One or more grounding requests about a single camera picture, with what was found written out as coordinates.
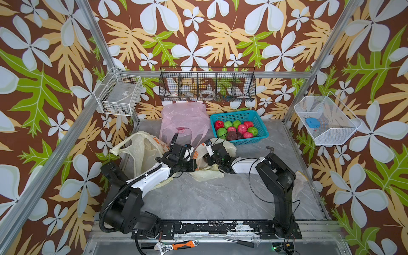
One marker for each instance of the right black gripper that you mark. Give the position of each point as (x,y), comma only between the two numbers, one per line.
(207,158)

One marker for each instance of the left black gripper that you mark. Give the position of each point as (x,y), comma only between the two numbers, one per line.
(192,167)

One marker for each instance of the pale yellow bag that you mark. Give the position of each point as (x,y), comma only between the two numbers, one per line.
(204,172)

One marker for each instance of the pink plastic bag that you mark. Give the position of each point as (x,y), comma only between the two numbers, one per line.
(185,119)

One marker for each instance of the dark purple fruit toy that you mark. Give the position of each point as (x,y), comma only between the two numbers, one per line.
(232,135)

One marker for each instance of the green cabbage toy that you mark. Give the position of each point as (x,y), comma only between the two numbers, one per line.
(222,133)

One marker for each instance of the pink red fruit toy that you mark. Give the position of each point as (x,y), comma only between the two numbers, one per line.
(231,129)

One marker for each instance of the yellow plastic bag with fruit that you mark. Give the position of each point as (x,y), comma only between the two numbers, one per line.
(144,148)

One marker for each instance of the red apple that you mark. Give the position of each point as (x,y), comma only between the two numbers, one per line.
(218,124)

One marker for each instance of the green bumpy fruit toy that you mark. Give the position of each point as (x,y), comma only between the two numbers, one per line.
(228,124)

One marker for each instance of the small red fruit toy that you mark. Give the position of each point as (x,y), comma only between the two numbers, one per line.
(248,135)

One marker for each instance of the green apple toy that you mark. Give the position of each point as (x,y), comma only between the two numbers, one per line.
(236,124)

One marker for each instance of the green round fruit toy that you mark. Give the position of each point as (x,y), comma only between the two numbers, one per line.
(253,130)

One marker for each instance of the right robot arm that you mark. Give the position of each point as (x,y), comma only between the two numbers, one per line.
(277,177)

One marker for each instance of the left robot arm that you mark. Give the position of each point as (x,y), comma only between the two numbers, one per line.
(121,211)

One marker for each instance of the grey allen key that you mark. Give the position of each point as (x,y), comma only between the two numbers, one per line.
(271,149)

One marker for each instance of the white work glove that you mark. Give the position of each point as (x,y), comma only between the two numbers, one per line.
(300,189)

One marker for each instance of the blue object in basket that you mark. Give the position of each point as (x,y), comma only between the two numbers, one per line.
(313,123)

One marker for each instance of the orange adjustable wrench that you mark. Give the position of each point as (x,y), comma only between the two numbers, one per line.
(164,248)

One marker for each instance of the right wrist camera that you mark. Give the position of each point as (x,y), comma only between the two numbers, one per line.
(208,145)

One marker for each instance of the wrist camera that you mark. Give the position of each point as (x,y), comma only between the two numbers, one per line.
(189,152)
(208,145)

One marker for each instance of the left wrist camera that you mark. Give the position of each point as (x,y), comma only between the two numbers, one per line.
(189,152)

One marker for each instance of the black wire basket rear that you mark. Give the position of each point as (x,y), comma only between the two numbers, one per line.
(229,84)

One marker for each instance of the white wire basket left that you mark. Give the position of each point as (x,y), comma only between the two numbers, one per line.
(118,93)

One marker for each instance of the white wire basket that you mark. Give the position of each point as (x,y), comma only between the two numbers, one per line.
(338,122)
(118,93)

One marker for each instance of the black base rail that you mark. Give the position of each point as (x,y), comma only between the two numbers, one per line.
(263,229)

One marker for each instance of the black handled screwdriver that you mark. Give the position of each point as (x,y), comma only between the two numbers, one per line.
(241,242)

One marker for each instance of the white wire basket right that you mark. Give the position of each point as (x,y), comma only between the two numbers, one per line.
(338,122)

